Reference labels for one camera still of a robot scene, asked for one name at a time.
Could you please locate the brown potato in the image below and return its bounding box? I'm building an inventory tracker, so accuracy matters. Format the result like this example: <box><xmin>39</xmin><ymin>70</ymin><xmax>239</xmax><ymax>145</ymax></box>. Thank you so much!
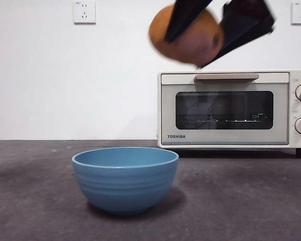
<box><xmin>148</xmin><ymin>5</ymin><xmax>226</xmax><ymax>66</ymax></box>

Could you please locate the oven door with beige handle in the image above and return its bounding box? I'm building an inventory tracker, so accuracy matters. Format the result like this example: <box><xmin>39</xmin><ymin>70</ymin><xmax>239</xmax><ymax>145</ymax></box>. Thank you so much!
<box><xmin>161</xmin><ymin>72</ymin><xmax>290</xmax><ymax>146</ymax></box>

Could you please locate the blue ribbed bowl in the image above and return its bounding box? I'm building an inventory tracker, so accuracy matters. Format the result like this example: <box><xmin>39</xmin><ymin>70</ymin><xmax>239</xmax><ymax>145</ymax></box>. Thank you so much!
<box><xmin>71</xmin><ymin>147</ymin><xmax>179</xmax><ymax>216</ymax></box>

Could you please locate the cream Toshiba toaster oven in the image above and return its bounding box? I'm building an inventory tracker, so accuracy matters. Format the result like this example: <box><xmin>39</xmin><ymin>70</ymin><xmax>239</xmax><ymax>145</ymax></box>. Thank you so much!
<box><xmin>157</xmin><ymin>69</ymin><xmax>301</xmax><ymax>158</ymax></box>

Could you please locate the metal oven wire rack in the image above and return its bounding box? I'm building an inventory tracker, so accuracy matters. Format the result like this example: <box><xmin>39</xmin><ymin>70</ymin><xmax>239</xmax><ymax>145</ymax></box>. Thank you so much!
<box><xmin>182</xmin><ymin>118</ymin><xmax>266</xmax><ymax>124</ymax></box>

